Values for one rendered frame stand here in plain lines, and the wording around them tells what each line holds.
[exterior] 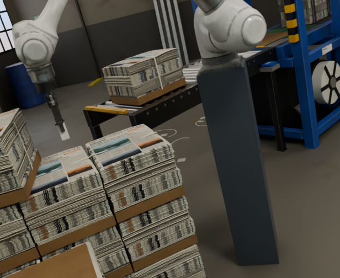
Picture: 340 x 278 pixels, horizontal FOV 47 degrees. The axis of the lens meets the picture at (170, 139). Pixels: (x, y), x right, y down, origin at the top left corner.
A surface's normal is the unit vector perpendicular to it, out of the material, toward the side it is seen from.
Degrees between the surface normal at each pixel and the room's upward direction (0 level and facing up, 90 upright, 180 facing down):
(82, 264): 0
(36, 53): 96
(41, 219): 90
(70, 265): 0
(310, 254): 0
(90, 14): 90
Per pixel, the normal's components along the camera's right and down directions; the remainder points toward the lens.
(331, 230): -0.24, -0.91
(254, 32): 0.42, 0.31
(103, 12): -0.20, 0.40
